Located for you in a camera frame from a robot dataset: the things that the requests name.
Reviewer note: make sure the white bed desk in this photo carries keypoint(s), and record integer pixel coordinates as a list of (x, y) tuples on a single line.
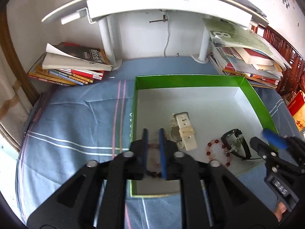
[(241, 12)]

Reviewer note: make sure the beige curtain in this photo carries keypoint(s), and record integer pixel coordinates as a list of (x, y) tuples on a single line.
[(15, 106)]

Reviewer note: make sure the right hand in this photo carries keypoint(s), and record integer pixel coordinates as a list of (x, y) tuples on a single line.
[(279, 211)]

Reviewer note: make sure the red yellow gift bag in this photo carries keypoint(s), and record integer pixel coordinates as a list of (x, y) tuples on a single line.
[(296, 109)]

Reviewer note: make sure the book stack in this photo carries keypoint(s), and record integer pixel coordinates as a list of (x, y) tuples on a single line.
[(235, 51), (70, 65)]

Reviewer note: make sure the green cardboard box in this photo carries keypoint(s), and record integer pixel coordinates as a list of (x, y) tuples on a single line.
[(215, 104)]

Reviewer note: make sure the left book stack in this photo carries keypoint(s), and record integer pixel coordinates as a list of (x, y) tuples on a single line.
[(70, 65)]

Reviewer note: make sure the white wrist watch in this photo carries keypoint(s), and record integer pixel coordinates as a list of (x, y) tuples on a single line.
[(182, 131)]

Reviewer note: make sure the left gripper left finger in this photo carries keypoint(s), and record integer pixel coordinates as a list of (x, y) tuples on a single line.
[(95, 196)]

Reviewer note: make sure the black wrist watch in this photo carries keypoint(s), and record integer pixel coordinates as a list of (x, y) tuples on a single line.
[(235, 144)]

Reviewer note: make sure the red wooden headboard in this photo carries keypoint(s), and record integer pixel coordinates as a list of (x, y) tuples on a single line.
[(292, 76)]

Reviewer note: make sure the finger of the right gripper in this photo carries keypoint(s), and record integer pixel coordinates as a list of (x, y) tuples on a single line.
[(270, 156), (283, 142)]

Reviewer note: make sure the right book stack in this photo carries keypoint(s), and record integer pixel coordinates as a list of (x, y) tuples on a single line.
[(235, 51)]

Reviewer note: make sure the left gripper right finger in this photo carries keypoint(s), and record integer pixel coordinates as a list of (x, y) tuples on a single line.
[(211, 196)]

